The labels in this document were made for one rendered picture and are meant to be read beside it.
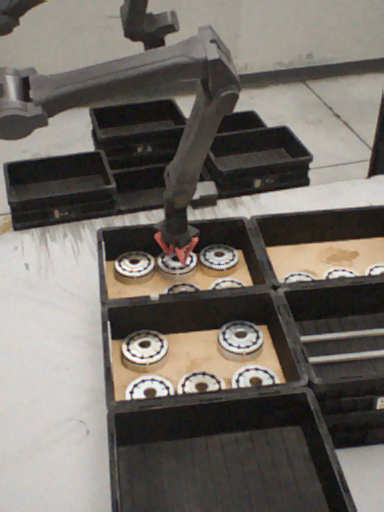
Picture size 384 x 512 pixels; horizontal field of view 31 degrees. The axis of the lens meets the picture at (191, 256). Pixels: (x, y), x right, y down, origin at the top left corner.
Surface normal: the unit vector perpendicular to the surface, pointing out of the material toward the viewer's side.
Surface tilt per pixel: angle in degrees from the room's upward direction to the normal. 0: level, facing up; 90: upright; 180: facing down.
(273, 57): 90
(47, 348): 0
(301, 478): 0
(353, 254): 0
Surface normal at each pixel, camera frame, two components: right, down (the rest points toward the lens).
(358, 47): 0.27, 0.58
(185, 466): 0.00, -0.79
